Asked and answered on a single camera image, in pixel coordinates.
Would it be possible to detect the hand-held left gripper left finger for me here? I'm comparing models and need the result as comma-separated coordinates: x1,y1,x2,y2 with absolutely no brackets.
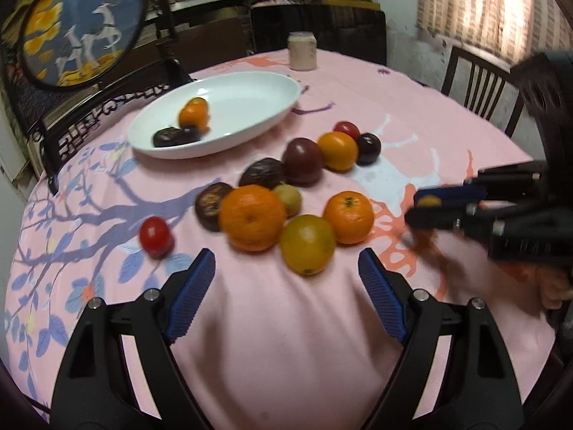
51,248,216,430

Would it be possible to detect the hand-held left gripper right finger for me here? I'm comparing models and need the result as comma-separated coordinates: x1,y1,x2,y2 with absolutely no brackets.
358,248,524,430

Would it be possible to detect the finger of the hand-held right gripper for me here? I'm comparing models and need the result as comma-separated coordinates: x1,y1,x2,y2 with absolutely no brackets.
414,161,549,209
404,204,506,238

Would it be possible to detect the mandarin orange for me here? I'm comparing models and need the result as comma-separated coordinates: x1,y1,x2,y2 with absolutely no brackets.
323,191,375,245

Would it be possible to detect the yellow-green orange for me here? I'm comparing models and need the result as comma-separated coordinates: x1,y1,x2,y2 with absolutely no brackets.
280,215,336,276

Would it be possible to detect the large orange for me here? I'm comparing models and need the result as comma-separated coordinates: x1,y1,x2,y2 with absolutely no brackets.
218,185,287,252

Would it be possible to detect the small dark plum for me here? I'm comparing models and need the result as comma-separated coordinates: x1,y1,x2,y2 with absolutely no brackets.
356,133,382,166

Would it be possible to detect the yellow-orange orange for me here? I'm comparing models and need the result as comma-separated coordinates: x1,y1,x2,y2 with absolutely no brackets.
318,131,359,172

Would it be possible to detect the small red tomato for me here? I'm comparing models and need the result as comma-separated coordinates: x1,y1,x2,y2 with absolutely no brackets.
333,121,361,140

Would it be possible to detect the wrinkled dark passion fruit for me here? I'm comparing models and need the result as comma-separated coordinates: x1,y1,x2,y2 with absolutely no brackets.
238,158,286,189

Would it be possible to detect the dark red plum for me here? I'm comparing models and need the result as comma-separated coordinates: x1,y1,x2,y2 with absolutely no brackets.
282,138,324,186

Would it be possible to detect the white oval plate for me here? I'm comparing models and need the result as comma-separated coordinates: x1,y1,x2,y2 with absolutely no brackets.
127,73,302,159

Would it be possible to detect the person's right hand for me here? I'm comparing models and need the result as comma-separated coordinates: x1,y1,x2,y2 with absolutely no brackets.
535,266,573,311

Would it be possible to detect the dark wooden chair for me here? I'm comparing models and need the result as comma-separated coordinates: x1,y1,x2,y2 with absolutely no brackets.
441,46,525,137

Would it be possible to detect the small orange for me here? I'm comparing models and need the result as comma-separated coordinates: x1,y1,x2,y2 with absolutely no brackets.
178,97,211,133

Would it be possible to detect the striped window curtain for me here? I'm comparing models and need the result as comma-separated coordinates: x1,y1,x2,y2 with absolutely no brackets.
416,0,544,66

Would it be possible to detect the black panel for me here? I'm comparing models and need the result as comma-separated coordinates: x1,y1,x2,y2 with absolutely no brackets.
251,4,388,66

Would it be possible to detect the beige jar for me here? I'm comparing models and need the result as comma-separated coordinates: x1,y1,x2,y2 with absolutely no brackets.
288,31,318,71

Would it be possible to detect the brown cardboard board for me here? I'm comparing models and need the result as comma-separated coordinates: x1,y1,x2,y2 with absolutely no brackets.
177,15,251,75

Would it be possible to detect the round deer picture table screen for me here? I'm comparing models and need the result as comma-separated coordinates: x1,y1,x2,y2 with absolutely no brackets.
9,0,202,195

